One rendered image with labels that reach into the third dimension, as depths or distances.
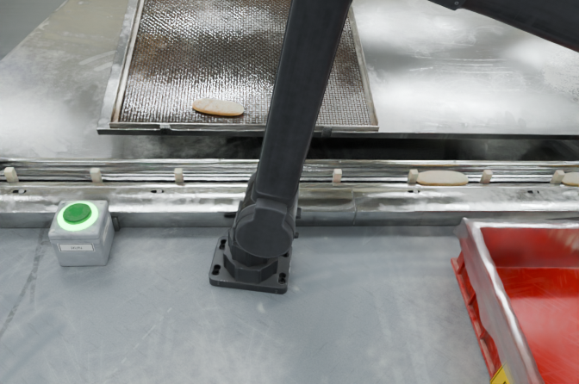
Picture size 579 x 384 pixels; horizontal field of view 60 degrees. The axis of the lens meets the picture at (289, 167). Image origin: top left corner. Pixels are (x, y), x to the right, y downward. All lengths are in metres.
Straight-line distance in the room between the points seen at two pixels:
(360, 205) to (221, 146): 0.32
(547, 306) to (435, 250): 0.18
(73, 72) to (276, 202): 0.77
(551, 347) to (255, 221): 0.46
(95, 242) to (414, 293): 0.48
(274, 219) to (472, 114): 0.57
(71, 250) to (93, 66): 0.59
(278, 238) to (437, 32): 0.75
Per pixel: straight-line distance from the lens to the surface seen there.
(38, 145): 1.08
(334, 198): 0.85
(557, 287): 0.91
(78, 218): 0.79
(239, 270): 0.74
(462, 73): 1.16
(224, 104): 0.97
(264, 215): 0.63
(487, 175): 0.98
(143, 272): 0.81
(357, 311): 0.77
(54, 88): 1.23
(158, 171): 0.92
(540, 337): 0.84
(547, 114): 1.16
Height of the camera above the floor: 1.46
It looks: 42 degrees down
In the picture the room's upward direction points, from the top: 5 degrees clockwise
